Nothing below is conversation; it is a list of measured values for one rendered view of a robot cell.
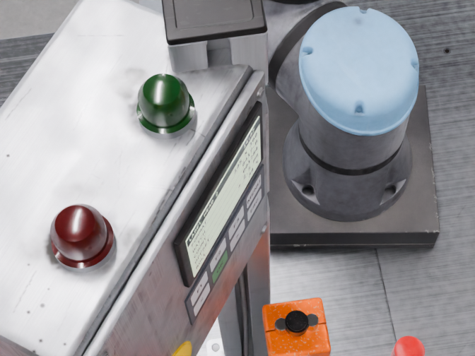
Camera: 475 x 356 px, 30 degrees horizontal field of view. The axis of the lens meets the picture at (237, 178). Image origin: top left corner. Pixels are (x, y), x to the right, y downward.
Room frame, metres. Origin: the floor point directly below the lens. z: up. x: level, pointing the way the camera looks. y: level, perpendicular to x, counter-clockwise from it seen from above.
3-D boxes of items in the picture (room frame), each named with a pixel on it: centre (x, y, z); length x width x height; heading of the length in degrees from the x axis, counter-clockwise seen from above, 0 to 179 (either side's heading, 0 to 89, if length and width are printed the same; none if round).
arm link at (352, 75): (0.49, -0.12, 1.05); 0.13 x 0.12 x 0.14; 36
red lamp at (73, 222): (0.15, 0.07, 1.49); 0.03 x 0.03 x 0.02
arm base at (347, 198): (0.48, -0.13, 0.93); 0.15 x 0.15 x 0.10
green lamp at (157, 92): (0.21, 0.03, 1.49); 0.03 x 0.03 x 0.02
